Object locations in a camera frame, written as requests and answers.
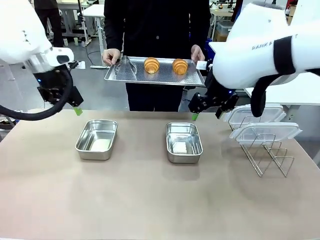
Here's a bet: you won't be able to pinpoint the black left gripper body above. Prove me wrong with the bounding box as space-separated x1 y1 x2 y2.
33 66 75 91

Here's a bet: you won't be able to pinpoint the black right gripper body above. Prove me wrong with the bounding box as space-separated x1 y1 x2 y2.
203 71 239 101

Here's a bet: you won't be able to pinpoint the golden croissant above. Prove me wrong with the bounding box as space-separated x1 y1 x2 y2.
143 57 161 75
172 58 189 76

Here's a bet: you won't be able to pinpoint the clear plastic clip lid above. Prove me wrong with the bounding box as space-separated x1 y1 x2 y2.
225 103 287 131
229 121 303 146

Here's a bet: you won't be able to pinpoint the perforated metal baking tray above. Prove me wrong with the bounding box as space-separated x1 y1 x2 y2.
104 56 207 88

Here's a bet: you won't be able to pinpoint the rectangular steel container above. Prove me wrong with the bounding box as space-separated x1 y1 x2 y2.
165 122 204 164
74 119 119 161

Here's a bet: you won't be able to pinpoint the metal bread tongs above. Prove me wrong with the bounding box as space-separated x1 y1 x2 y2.
113 55 138 76

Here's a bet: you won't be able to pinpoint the person's left forearm black sleeve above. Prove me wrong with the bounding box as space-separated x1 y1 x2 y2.
191 0 212 50

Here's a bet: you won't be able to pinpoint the person's right forearm black sleeve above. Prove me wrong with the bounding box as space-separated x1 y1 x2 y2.
103 0 126 51

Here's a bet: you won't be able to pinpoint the person's left hand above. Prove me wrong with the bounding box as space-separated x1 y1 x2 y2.
190 44 206 62

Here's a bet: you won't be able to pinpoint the person's right hand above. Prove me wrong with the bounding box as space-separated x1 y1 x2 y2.
102 48 122 67

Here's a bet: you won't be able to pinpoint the background person in dark clothes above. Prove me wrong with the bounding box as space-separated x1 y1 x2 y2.
33 0 65 48

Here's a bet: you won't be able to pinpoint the grey plastic storage box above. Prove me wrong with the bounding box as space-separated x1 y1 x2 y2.
215 20 235 42

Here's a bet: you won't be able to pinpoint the white background desk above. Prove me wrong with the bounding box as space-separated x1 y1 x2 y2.
59 0 106 69

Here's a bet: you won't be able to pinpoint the person torso in black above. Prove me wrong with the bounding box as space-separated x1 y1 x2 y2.
103 0 212 112

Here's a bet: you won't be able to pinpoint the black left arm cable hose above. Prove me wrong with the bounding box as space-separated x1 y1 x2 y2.
0 67 75 122

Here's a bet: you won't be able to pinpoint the black right arm cable sleeve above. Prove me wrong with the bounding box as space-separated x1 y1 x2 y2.
250 35 301 118

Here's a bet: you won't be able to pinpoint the metal wire lid rack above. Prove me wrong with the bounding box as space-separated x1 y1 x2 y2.
230 116 295 179

